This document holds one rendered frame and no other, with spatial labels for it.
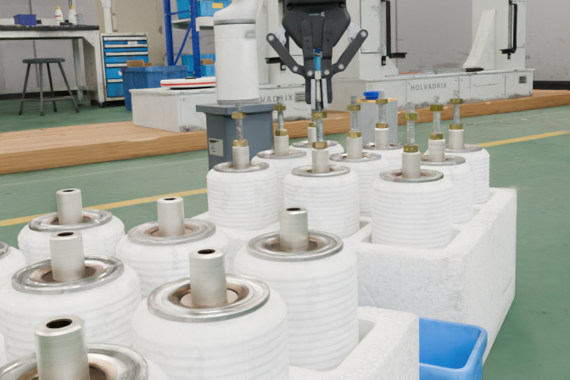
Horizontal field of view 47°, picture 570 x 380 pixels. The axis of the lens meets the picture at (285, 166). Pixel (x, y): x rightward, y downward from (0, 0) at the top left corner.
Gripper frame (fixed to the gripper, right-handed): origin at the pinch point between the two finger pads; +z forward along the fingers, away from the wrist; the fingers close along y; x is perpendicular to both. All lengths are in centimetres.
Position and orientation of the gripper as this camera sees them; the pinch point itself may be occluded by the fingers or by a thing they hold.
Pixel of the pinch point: (318, 93)
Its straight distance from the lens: 82.1
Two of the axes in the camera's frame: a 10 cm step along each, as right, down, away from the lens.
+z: 0.4, 9.9, 1.7
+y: -10.0, 0.4, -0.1
